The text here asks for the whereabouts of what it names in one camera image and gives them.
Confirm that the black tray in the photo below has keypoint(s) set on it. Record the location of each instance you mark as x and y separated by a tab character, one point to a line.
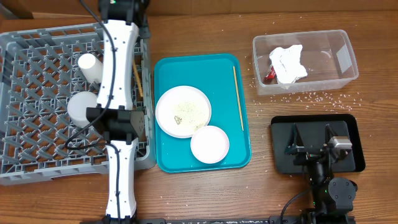
312	131

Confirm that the wooden chopstick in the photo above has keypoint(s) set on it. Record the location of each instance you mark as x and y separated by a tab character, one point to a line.
137	79
238	97

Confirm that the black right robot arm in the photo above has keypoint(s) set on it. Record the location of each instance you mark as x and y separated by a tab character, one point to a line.
332	196

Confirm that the grey-green bowl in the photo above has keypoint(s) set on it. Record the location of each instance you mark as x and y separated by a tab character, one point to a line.
77	106

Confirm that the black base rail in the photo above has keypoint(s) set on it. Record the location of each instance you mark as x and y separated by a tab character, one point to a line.
270	220

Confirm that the large white plate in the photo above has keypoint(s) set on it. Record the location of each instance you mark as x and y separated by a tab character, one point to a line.
182	110

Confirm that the red snack wrapper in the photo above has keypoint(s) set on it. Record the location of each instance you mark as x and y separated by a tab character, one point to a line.
270	74

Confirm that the grey dishwasher rack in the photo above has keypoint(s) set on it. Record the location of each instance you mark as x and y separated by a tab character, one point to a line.
39	74

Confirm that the clear plastic bin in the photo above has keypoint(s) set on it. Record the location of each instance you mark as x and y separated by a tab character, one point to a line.
327	56

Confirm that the white napkin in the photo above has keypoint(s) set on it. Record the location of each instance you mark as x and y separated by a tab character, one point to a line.
287	66

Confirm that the small white plate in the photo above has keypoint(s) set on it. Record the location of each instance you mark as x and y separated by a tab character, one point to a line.
209	144

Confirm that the teal plastic tray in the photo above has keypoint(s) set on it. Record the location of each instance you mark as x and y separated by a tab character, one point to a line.
213	75

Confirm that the white paper cup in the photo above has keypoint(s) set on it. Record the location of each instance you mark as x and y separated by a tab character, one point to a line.
91	67

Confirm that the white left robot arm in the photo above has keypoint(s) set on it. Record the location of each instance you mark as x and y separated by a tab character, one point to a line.
113	113

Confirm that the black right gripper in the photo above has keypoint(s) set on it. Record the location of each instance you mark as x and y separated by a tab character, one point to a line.
294	146

